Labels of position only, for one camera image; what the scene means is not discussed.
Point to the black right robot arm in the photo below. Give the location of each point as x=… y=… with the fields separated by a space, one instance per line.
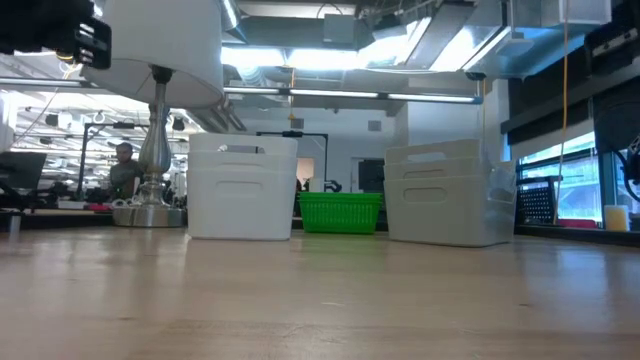
x=617 y=100

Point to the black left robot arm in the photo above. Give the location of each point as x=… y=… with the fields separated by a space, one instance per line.
x=45 y=25

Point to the small black background robot arm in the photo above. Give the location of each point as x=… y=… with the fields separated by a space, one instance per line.
x=333 y=186

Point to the long linear ceiling light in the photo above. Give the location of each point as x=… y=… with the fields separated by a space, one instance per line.
x=350 y=93

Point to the person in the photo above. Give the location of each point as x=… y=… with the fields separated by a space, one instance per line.
x=125 y=175

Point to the silver lamp with white shade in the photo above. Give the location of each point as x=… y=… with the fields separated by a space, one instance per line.
x=165 y=40

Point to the black perforated panel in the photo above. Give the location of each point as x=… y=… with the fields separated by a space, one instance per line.
x=536 y=202

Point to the red flat item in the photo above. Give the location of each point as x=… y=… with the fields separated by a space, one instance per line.
x=577 y=223

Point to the black computer monitor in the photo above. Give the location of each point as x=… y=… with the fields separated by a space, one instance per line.
x=22 y=170

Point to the yellow cylinder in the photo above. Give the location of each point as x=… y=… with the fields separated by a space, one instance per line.
x=616 y=218

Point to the black wall panel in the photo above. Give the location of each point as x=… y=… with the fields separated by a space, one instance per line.
x=371 y=175

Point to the black metal rig frame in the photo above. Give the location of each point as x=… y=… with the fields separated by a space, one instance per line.
x=292 y=134
x=82 y=160

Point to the grey square wall box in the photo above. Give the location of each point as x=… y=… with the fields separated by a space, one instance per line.
x=297 y=123
x=374 y=125

